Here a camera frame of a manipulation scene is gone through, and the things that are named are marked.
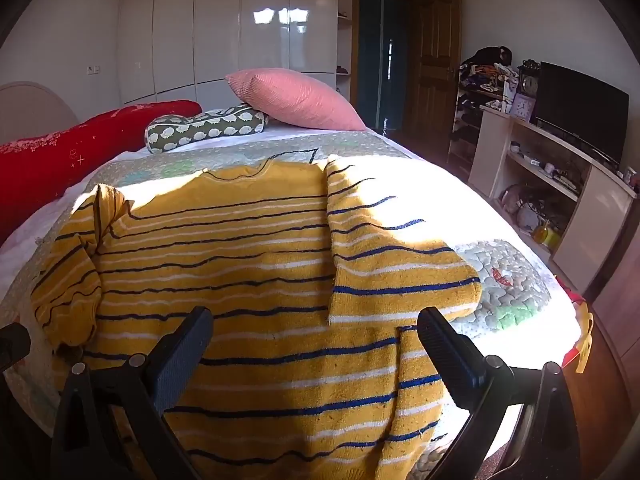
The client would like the pink ribbed pillow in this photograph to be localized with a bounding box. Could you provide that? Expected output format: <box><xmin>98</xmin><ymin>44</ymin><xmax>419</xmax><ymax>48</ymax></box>
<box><xmin>225</xmin><ymin>69</ymin><xmax>367</xmax><ymax>132</ymax></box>

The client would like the wooden door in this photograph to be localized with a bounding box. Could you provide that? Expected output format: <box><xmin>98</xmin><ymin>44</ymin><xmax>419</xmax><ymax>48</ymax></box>
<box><xmin>412</xmin><ymin>0</ymin><xmax>463</xmax><ymax>148</ymax></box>

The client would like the round beige headboard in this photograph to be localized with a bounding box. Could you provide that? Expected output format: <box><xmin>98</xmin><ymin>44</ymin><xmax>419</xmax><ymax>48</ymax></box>
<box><xmin>0</xmin><ymin>81</ymin><xmax>80</xmax><ymax>143</ymax></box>

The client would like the shelf rack with clothes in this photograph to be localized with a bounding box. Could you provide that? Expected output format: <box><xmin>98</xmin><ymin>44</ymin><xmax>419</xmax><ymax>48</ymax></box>
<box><xmin>448</xmin><ymin>46</ymin><xmax>518</xmax><ymax>167</ymax></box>

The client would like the green sheep print pillow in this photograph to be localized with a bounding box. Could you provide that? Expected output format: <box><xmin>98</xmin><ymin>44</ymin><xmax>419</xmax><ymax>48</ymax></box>
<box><xmin>145</xmin><ymin>104</ymin><xmax>270</xmax><ymax>155</ymax></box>

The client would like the beige television cabinet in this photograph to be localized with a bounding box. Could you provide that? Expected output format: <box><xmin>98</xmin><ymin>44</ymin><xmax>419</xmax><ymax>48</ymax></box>
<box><xmin>470</xmin><ymin>104</ymin><xmax>640</xmax><ymax>293</ymax></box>

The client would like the yellow bottle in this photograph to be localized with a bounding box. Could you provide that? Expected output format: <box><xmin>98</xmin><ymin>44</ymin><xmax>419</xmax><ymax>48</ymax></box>
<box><xmin>531</xmin><ymin>219</ymin><xmax>562</xmax><ymax>250</ymax></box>

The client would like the glossy white wardrobe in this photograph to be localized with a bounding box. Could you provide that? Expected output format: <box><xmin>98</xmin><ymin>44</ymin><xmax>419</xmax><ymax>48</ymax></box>
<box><xmin>117</xmin><ymin>0</ymin><xmax>341</xmax><ymax>108</ymax></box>

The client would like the black television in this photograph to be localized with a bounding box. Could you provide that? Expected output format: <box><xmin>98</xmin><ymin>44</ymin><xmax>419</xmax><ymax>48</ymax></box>
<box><xmin>531</xmin><ymin>61</ymin><xmax>630</xmax><ymax>172</ymax></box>

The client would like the purple alarm clock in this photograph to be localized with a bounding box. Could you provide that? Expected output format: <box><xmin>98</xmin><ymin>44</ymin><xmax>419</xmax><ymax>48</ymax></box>
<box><xmin>511</xmin><ymin>94</ymin><xmax>537</xmax><ymax>122</ymax></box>

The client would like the patchwork quilt with hearts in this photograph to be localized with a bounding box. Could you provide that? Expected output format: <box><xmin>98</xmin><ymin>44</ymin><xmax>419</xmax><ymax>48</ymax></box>
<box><xmin>0</xmin><ymin>127</ymin><xmax>588</xmax><ymax>480</ymax></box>

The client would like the yellow and red cloth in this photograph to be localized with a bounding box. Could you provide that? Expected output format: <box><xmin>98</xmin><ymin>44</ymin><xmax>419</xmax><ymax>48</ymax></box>
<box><xmin>561</xmin><ymin>287</ymin><xmax>597</xmax><ymax>375</ymax></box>

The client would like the dark table clock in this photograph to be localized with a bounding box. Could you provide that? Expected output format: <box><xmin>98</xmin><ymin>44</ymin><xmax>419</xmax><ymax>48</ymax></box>
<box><xmin>519</xmin><ymin>62</ymin><xmax>540</xmax><ymax>106</ymax></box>

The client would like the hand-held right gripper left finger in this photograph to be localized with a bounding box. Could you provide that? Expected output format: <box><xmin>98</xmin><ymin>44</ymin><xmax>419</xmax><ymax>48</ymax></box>
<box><xmin>50</xmin><ymin>305</ymin><xmax>216</xmax><ymax>480</ymax></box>

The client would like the red bolster pillow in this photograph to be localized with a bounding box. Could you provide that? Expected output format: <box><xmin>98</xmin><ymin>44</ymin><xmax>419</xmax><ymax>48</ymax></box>
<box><xmin>0</xmin><ymin>100</ymin><xmax>203</xmax><ymax>246</ymax></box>

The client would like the yellow striped sweater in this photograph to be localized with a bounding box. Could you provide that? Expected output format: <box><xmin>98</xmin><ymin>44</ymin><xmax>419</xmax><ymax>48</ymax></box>
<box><xmin>30</xmin><ymin>157</ymin><xmax>483</xmax><ymax>480</ymax></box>

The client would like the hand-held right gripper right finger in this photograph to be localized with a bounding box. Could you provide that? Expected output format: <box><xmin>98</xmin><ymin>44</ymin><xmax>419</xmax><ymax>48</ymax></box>
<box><xmin>416</xmin><ymin>306</ymin><xmax>583</xmax><ymax>480</ymax></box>

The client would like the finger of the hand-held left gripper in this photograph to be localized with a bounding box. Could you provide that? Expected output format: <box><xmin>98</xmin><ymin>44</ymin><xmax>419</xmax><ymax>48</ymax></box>
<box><xmin>0</xmin><ymin>322</ymin><xmax>32</xmax><ymax>372</ymax></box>

